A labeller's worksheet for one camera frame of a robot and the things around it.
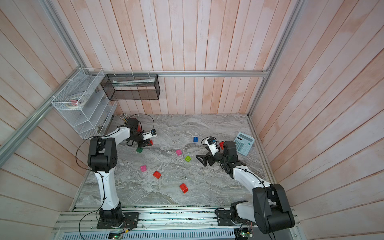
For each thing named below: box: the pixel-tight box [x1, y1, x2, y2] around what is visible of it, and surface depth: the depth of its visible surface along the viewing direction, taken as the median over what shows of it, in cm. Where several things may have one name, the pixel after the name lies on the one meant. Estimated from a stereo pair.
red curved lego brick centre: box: [152, 170, 162, 179], surface depth 90 cm
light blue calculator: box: [233, 132, 255, 156], surface depth 103 cm
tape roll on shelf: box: [66, 96, 87, 109], surface depth 75 cm
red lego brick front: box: [179, 183, 189, 194], surface depth 85 cm
